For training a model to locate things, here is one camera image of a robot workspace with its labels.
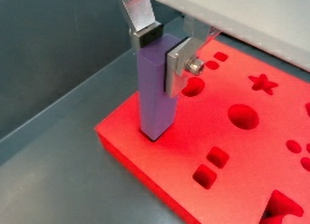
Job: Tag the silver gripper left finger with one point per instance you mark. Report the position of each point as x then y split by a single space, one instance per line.
146 29

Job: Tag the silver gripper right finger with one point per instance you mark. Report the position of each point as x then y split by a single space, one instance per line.
183 59

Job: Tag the purple rectangular block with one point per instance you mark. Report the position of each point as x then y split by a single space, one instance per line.
157 106

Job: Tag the red shape sorter board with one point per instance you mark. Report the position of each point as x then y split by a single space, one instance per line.
232 163

